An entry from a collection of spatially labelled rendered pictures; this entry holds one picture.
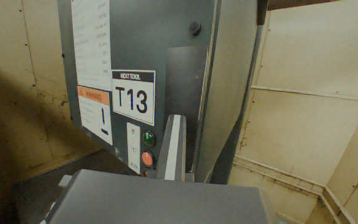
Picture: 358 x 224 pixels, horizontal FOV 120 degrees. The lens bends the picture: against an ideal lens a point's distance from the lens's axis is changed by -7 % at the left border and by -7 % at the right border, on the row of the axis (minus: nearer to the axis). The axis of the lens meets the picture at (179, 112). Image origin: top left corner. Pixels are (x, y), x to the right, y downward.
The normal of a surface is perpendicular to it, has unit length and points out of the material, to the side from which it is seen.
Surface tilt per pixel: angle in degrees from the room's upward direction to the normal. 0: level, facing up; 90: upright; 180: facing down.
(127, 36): 90
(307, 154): 90
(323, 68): 90
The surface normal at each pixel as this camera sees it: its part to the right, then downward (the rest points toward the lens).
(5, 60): 0.84, 0.21
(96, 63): -0.54, 0.17
